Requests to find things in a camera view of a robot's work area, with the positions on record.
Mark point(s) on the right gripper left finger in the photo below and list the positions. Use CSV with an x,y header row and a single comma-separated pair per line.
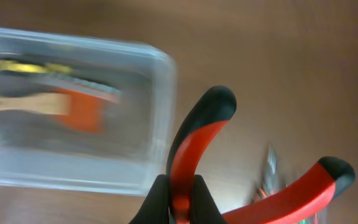
x,y
154,209

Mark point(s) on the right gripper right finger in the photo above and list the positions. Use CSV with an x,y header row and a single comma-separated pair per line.
x,y
203,208

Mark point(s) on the orange black needle-nose pliers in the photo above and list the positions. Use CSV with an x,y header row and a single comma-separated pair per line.
x,y
272,175

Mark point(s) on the small red cutting pliers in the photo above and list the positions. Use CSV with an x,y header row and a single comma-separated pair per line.
x,y
314,190

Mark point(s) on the orange scraper wooden handle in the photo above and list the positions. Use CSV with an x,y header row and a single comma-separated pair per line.
x,y
77,110

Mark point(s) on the clear plastic container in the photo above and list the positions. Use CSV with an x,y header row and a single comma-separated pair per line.
x,y
129,151

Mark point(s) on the metal file black yellow handle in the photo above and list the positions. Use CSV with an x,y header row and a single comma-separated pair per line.
x,y
58,75

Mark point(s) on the clear case of screwdrivers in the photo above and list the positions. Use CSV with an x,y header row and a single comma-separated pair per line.
x,y
317,218

